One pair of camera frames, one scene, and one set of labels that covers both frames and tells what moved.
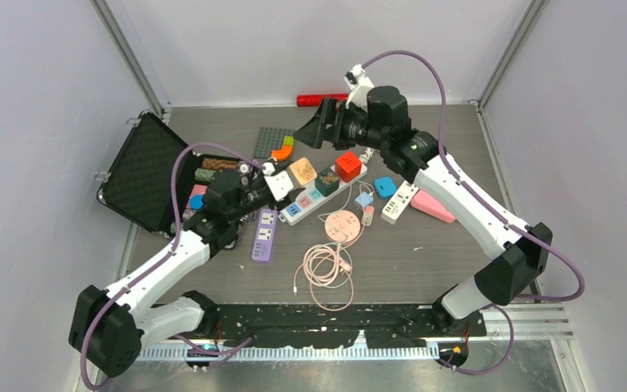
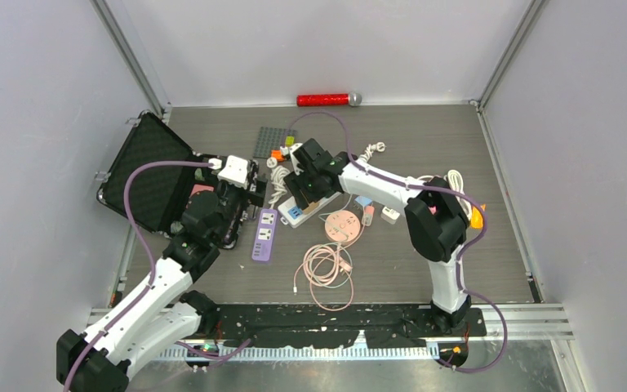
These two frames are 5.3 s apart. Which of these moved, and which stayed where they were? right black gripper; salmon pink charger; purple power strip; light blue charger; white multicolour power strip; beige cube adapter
Moved: right black gripper; beige cube adapter
Stayed: purple power strip; white multicolour power strip; salmon pink charger; light blue charger
